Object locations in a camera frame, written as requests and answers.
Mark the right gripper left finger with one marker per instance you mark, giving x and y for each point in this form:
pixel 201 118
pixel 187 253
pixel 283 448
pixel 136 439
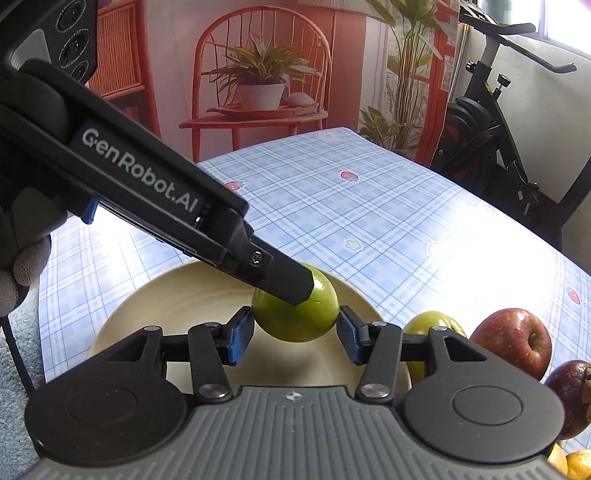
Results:
pixel 211 347

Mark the yellow lemon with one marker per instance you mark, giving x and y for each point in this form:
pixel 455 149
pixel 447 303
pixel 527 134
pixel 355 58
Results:
pixel 579 465
pixel 557 458

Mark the left gloved hand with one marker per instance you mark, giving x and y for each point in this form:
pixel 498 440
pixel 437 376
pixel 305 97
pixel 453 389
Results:
pixel 23 258

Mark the blue plaid tablecloth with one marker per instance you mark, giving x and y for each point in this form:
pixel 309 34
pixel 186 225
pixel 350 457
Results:
pixel 409 240

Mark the printed room backdrop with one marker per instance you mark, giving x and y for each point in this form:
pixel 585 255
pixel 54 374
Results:
pixel 210 77

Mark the window with dark frame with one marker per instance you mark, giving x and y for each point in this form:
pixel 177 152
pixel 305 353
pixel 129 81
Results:
pixel 563 21

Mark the dark purple mangosteen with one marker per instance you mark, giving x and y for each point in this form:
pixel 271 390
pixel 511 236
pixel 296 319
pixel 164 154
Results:
pixel 571 382

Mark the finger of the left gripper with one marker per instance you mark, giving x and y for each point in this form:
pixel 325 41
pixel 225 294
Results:
pixel 255 262

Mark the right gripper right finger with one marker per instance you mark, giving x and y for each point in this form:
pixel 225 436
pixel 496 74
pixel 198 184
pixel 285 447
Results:
pixel 376 346

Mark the beige round plate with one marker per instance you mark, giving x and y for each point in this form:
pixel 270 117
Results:
pixel 196 293

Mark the red apple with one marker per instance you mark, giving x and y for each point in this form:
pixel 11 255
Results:
pixel 518 337

